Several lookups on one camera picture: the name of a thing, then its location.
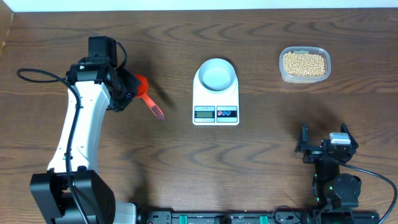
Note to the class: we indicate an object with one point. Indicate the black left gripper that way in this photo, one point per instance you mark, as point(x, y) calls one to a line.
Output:
point(134, 83)

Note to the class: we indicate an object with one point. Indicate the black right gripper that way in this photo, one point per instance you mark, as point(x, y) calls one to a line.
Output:
point(313, 154)

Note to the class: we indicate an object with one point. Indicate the orange measuring scoop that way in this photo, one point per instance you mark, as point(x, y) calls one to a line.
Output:
point(142, 93)

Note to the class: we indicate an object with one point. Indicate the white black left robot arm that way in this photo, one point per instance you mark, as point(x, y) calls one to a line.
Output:
point(71, 190)

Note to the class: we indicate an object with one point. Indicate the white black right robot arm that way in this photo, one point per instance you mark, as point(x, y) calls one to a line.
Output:
point(332, 189)

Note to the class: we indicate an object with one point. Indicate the white digital kitchen scale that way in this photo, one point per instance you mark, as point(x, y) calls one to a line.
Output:
point(215, 108)

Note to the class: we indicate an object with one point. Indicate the grey round bowl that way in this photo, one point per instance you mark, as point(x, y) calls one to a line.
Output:
point(217, 74)

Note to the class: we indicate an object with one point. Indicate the clear plastic container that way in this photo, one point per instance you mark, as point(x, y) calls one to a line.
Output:
point(302, 50)

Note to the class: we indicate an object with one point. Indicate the yellow soybeans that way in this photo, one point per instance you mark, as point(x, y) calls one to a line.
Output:
point(304, 65)

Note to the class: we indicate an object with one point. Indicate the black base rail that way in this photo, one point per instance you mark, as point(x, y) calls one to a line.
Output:
point(279, 216)

